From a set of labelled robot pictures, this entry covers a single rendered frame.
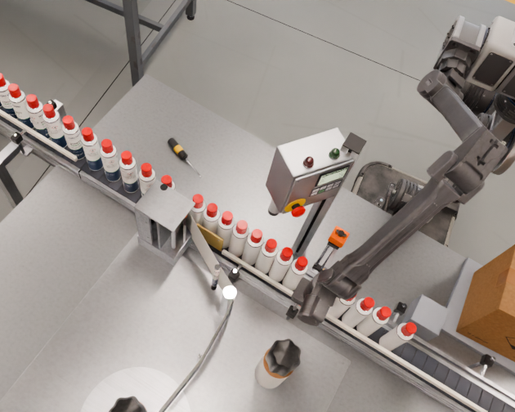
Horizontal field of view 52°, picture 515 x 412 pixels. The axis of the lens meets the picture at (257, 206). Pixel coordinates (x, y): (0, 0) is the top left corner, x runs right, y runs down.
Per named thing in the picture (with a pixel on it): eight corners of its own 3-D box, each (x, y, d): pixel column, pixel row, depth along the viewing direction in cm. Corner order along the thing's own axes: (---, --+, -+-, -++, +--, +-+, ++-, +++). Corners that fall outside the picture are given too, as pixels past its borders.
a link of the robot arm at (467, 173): (522, 158, 110) (492, 128, 107) (470, 200, 115) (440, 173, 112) (459, 88, 148) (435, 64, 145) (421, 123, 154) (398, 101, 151)
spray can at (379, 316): (353, 331, 168) (374, 314, 150) (360, 318, 170) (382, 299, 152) (367, 340, 167) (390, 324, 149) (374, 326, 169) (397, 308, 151)
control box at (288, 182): (264, 185, 141) (275, 145, 124) (320, 166, 146) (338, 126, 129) (280, 217, 137) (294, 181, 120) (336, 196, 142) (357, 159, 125)
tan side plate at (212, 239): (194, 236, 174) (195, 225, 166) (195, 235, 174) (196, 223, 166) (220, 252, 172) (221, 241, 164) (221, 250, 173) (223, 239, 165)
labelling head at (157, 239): (138, 244, 171) (132, 208, 149) (162, 213, 177) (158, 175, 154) (173, 266, 169) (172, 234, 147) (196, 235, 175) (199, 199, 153)
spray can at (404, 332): (375, 346, 166) (399, 330, 148) (382, 332, 169) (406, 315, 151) (390, 355, 166) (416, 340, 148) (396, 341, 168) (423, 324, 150)
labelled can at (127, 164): (120, 188, 180) (114, 156, 162) (130, 177, 182) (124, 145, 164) (132, 196, 179) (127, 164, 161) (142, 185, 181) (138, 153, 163)
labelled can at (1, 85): (15, 106, 189) (-3, 67, 171) (25, 114, 188) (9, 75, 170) (3, 115, 187) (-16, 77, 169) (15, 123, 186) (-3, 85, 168)
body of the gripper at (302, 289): (323, 317, 141) (330, 310, 135) (289, 297, 142) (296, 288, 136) (333, 297, 144) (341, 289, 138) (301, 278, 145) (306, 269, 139)
